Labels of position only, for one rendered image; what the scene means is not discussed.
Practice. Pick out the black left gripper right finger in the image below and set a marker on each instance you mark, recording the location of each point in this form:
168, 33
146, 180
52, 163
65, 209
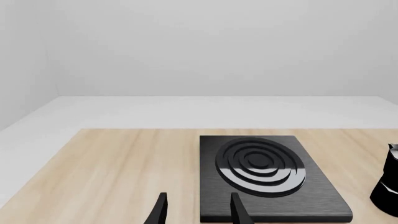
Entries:
240, 212

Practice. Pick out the black moka pot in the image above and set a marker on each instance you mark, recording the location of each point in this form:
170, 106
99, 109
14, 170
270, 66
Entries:
387, 182

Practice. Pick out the flat black stove plate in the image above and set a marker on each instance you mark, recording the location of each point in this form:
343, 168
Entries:
264, 168

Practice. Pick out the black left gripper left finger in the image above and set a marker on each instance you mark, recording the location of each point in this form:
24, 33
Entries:
159, 212

